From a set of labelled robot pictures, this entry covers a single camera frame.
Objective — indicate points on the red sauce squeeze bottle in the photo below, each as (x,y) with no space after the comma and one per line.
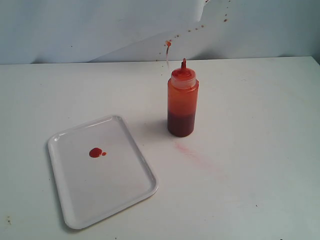
(182,97)

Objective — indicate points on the red sauce blob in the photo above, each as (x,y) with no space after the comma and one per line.
(97,152)

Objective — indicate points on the white rectangular plastic tray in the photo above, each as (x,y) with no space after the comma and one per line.
(93,189)

